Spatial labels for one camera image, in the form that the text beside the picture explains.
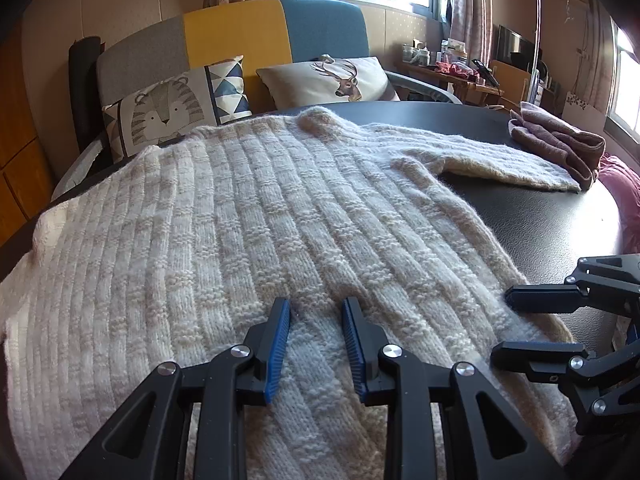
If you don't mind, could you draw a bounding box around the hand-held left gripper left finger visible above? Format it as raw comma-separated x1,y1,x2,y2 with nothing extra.
57,297,292,480

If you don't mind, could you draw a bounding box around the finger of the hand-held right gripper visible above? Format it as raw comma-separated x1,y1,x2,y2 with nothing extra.
490,340,640,436
504,255,640,316

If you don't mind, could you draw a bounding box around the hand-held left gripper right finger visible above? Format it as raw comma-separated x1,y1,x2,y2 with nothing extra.
341,296,568,480

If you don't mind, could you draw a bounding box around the cream knit sweater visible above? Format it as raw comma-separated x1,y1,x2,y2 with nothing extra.
0,106,583,480

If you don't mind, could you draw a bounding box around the dusty pink knit sweater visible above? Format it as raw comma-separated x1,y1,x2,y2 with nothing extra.
508,101,607,191

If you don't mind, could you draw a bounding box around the white metal clothes rack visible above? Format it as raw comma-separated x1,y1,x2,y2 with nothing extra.
530,0,556,106

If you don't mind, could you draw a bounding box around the pink ruffled bedspread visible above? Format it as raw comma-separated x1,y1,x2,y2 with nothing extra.
597,154,640,261

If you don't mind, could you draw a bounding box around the white box with floral print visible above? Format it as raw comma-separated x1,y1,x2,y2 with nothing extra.
562,90,607,123

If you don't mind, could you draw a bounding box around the blue folding chair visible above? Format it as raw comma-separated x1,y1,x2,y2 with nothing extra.
525,71,546,108

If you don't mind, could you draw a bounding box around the brown cardboard box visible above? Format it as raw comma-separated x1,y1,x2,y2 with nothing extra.
487,59,532,111

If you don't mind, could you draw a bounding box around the small side window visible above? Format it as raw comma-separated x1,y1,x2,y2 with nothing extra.
607,25,640,136

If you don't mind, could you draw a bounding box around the wooden side table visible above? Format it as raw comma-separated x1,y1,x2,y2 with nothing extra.
400,61,503,106

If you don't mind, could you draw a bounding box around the pink cloth bundle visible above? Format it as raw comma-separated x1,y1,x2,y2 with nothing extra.
434,60,471,77

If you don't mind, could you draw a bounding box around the black flat screen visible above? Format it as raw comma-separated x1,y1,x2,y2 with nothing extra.
492,25,536,73

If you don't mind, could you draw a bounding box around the tiger print cushion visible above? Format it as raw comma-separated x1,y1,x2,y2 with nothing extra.
101,55,253,163

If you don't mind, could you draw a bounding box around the deer print cushion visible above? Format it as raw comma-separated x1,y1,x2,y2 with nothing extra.
256,53,401,111

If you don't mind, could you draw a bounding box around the cluster of toiletry bottles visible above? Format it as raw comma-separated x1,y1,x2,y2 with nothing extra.
402,40,431,66

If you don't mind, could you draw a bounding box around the orange wooden wardrobe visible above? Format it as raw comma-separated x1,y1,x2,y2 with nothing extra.
0,25,56,241

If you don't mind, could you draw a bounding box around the grey yellow blue sofa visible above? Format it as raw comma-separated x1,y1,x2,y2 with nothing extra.
50,0,463,201

